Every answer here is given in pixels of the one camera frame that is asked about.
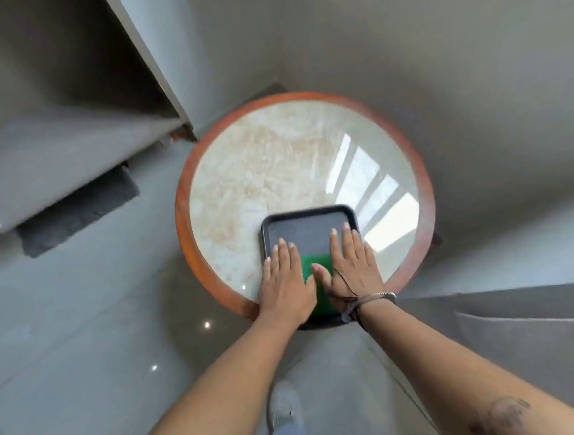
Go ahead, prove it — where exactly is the person's left hand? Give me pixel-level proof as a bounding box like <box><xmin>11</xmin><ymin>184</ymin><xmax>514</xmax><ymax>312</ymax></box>
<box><xmin>253</xmin><ymin>236</ymin><xmax>321</xmax><ymax>329</ymax></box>

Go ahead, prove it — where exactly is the person's right hand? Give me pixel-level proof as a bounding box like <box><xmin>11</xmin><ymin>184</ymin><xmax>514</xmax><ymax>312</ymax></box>
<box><xmin>308</xmin><ymin>220</ymin><xmax>390</xmax><ymax>318</ymax></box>

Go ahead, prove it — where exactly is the person's right forearm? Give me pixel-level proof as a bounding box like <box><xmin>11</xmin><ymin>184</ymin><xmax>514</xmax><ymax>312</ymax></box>
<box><xmin>355</xmin><ymin>282</ymin><xmax>574</xmax><ymax>435</ymax></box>

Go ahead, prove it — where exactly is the person's left forearm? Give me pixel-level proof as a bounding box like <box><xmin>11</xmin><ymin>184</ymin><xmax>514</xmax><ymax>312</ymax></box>
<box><xmin>108</xmin><ymin>313</ymin><xmax>321</xmax><ymax>435</ymax></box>

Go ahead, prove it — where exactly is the green cloth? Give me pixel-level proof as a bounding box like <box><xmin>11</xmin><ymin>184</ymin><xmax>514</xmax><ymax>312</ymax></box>
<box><xmin>300</xmin><ymin>253</ymin><xmax>344</xmax><ymax>321</ymax></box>

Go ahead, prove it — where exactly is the black rectangular tray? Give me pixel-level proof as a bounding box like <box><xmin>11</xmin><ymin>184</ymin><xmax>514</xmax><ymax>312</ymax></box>
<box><xmin>259</xmin><ymin>203</ymin><xmax>371</xmax><ymax>333</ymax></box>

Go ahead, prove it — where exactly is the round marble table, wooden rim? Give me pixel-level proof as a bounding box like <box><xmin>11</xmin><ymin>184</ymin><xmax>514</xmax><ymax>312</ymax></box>
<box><xmin>166</xmin><ymin>81</ymin><xmax>446</xmax><ymax>340</ymax></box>

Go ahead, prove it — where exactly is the grey upholstered seat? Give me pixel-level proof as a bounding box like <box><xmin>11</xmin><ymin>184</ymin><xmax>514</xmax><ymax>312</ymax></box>
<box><xmin>396</xmin><ymin>283</ymin><xmax>574</xmax><ymax>435</ymax></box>

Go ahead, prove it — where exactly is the dark grey rug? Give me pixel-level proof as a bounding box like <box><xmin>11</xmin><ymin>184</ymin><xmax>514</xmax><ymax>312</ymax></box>
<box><xmin>12</xmin><ymin>164</ymin><xmax>145</xmax><ymax>260</ymax></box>

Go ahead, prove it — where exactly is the large grey sofa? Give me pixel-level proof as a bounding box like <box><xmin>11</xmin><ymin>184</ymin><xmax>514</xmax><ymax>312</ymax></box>
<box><xmin>0</xmin><ymin>0</ymin><xmax>204</xmax><ymax>234</ymax></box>

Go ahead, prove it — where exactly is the black wrist string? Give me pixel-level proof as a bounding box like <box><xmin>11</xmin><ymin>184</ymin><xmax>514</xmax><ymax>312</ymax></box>
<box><xmin>331</xmin><ymin>265</ymin><xmax>369</xmax><ymax>334</ymax></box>

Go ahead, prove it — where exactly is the silver bracelet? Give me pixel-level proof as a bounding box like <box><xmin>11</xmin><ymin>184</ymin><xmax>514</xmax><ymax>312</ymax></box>
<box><xmin>344</xmin><ymin>291</ymin><xmax>398</xmax><ymax>316</ymax></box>

